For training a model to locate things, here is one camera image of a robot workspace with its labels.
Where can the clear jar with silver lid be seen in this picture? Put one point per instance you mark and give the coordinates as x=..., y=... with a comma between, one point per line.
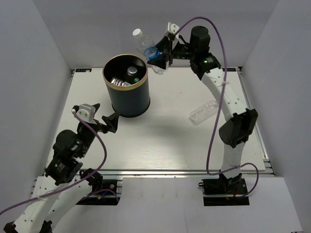
x=132, y=71

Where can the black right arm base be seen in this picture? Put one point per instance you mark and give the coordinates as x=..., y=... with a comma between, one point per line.
x=216, y=193

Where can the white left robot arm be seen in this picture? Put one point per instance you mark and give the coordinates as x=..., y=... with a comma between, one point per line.
x=64, y=184

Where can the blue sticker corner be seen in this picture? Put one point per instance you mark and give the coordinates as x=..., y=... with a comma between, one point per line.
x=229, y=69
x=83, y=70

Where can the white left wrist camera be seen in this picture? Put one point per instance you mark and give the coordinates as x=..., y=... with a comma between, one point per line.
x=85, y=112

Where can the clear bottle blue label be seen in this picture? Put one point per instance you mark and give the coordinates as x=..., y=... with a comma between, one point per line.
x=145, y=45

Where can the blue sticker left corner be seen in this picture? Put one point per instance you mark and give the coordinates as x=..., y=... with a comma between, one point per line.
x=83, y=70

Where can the clear bottle white cap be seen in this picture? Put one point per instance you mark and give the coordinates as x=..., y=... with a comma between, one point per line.
x=204, y=112

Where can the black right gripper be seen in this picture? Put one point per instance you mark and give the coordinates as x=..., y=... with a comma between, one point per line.
x=165, y=46

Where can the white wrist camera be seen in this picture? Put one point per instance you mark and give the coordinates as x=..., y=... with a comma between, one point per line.
x=85, y=112
x=171, y=31

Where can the dark bin with gold rim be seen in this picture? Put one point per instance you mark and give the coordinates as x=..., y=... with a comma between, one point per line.
x=133, y=100

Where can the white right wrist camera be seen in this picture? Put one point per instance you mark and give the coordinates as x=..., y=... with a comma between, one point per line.
x=171, y=31

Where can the clear bottle green white label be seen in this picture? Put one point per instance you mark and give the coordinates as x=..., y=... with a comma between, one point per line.
x=119, y=82

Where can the aluminium rail front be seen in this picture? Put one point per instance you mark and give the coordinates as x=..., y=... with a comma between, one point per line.
x=266, y=173

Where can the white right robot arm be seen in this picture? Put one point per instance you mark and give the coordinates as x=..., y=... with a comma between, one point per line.
x=239, y=120

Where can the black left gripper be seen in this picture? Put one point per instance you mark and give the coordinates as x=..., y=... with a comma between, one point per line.
x=112, y=121

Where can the blue sticker right corner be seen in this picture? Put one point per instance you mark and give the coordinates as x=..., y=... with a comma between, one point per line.
x=229, y=69

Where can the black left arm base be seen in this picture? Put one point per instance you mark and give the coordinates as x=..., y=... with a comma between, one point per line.
x=109, y=195

